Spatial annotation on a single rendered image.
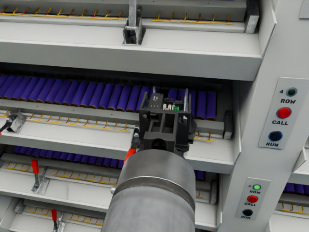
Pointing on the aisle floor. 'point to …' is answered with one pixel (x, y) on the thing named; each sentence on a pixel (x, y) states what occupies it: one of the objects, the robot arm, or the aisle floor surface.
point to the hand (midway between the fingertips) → (171, 103)
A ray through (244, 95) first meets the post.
